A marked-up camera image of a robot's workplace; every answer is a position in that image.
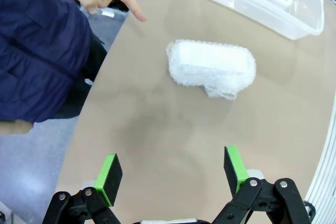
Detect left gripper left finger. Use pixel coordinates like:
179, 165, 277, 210
43, 153, 124, 224

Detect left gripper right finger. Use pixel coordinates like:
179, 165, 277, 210
212, 145, 312, 224

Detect fully bubble-wrapped clock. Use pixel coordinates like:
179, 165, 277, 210
165, 39, 257, 101

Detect person's right forearm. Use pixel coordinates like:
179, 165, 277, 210
0, 119, 34, 136

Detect person in navy jacket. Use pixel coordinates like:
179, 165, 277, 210
0, 0, 108, 124

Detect clear plastic container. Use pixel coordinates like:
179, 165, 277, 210
194, 0, 325, 40

